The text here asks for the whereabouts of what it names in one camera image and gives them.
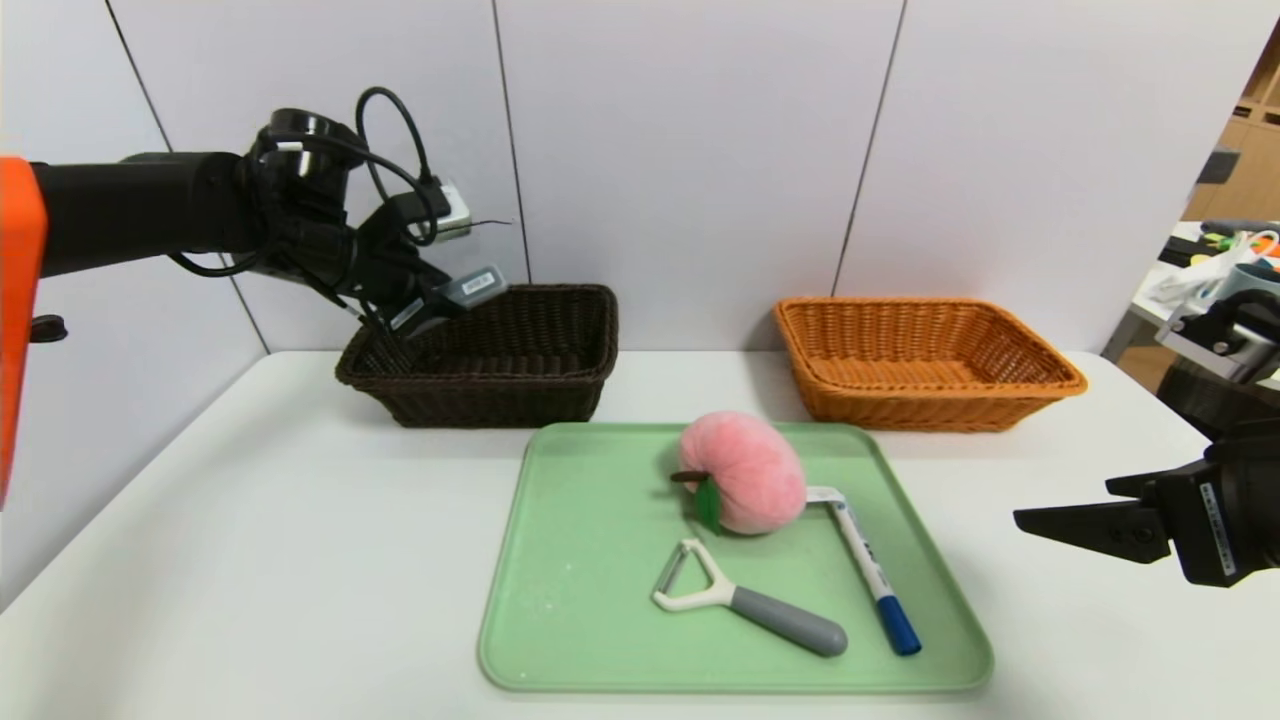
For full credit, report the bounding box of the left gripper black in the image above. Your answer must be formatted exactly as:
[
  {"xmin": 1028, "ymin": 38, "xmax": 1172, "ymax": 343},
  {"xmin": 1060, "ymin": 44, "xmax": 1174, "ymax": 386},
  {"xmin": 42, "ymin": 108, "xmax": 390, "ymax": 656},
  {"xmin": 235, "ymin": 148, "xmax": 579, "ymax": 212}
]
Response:
[{"xmin": 358, "ymin": 252, "xmax": 468, "ymax": 347}]

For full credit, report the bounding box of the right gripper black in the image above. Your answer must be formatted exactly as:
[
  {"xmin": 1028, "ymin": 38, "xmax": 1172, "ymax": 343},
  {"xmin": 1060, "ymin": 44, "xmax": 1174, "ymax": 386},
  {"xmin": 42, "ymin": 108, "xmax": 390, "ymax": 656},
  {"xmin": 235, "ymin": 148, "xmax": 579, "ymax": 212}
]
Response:
[{"xmin": 1012, "ymin": 442, "xmax": 1280, "ymax": 588}]

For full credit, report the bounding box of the grey barcoded pen case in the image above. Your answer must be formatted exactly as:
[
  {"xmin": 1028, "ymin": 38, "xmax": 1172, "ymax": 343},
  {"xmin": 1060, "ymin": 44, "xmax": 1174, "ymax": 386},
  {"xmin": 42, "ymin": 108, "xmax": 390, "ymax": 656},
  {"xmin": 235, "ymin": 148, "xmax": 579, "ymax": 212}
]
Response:
[{"xmin": 432, "ymin": 264, "xmax": 509, "ymax": 310}]

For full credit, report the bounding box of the pink plush peach toy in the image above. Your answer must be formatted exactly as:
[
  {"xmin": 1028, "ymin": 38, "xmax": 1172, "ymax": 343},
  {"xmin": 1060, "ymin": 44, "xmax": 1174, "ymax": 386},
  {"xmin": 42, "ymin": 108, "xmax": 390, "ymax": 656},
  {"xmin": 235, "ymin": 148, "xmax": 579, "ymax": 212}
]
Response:
[{"xmin": 670, "ymin": 411, "xmax": 807, "ymax": 535}]

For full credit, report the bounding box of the white peeler grey handle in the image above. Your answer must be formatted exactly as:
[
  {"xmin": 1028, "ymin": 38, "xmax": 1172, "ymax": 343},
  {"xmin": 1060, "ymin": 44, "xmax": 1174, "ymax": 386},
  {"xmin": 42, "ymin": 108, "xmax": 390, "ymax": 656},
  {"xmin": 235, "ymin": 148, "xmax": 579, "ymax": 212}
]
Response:
[{"xmin": 651, "ymin": 537, "xmax": 849, "ymax": 658}]

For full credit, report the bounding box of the dark brown wicker basket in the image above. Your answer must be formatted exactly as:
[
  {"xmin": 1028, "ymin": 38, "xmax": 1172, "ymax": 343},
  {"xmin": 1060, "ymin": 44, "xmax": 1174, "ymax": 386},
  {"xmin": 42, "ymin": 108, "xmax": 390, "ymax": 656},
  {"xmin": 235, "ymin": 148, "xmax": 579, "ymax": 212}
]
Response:
[{"xmin": 335, "ymin": 283, "xmax": 620, "ymax": 429}]

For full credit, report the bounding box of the orange wicker basket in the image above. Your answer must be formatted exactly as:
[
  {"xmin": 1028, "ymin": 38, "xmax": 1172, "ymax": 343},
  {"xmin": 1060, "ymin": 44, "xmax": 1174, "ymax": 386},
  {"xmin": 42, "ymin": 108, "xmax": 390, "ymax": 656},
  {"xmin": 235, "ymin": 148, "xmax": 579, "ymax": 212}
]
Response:
[{"xmin": 772, "ymin": 297, "xmax": 1088, "ymax": 434}]

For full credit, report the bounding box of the white plastic bag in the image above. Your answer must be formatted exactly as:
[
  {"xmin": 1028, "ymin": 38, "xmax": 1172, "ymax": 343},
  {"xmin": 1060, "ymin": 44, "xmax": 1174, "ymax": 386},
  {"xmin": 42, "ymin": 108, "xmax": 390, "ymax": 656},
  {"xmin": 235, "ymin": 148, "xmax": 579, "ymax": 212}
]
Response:
[{"xmin": 1145, "ymin": 235, "xmax": 1271, "ymax": 311}]

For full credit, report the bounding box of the white marker blue cap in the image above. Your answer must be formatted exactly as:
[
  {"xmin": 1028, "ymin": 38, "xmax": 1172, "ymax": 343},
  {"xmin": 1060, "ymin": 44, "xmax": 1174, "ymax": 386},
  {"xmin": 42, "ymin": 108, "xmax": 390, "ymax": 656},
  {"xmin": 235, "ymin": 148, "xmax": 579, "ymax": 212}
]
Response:
[{"xmin": 805, "ymin": 485, "xmax": 922, "ymax": 656}]

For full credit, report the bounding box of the grey-blue mug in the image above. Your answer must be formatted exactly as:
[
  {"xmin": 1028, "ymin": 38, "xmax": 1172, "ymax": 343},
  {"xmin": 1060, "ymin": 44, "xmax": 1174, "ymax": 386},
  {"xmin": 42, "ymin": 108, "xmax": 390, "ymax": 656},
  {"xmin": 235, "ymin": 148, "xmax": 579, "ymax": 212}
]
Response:
[{"xmin": 1225, "ymin": 262, "xmax": 1280, "ymax": 296}]

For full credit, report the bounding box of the green plastic tray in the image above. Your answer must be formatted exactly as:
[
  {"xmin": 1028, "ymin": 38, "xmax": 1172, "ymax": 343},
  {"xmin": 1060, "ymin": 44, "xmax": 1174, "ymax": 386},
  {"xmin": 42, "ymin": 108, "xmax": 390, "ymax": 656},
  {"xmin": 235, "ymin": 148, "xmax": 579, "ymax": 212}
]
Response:
[{"xmin": 478, "ymin": 421, "xmax": 994, "ymax": 693}]

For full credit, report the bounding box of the wooden background shelf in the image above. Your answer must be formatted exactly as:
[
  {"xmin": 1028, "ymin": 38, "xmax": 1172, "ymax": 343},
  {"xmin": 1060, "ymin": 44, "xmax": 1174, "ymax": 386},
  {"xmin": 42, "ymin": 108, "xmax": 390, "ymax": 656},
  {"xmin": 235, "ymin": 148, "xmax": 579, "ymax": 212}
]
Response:
[{"xmin": 1176, "ymin": 20, "xmax": 1280, "ymax": 226}]

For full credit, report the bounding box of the black left camera cable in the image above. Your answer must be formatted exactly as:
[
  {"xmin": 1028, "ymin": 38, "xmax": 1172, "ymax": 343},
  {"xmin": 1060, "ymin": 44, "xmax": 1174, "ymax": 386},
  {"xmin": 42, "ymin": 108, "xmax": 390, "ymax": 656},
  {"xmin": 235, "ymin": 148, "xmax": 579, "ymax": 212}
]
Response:
[{"xmin": 355, "ymin": 87, "xmax": 443, "ymax": 246}]

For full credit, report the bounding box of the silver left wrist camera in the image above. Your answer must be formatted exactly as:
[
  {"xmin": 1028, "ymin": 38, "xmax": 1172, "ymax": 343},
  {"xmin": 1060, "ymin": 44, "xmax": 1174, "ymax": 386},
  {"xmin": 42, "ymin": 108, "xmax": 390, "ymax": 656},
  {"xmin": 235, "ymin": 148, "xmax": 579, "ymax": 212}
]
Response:
[{"xmin": 435, "ymin": 180, "xmax": 474, "ymax": 242}]

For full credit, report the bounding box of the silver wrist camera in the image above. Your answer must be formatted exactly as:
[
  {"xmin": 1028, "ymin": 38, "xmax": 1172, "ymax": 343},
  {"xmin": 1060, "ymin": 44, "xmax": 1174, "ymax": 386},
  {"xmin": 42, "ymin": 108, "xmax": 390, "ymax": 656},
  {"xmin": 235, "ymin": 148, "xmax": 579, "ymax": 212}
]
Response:
[
  {"xmin": 435, "ymin": 180, "xmax": 474, "ymax": 242},
  {"xmin": 1155, "ymin": 305, "xmax": 1271, "ymax": 384}
]

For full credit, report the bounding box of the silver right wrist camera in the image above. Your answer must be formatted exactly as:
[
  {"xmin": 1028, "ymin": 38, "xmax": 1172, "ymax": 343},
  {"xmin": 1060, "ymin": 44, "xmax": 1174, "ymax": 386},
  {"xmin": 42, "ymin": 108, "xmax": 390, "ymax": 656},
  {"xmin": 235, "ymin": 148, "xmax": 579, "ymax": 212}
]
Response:
[{"xmin": 1155, "ymin": 305, "xmax": 1271, "ymax": 384}]

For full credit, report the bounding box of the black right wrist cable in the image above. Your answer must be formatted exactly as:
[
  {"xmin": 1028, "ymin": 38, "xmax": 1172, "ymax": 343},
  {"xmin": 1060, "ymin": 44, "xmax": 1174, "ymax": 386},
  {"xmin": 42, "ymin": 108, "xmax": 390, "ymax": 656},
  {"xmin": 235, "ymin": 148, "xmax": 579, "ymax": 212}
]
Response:
[{"xmin": 1205, "ymin": 290, "xmax": 1280, "ymax": 341}]

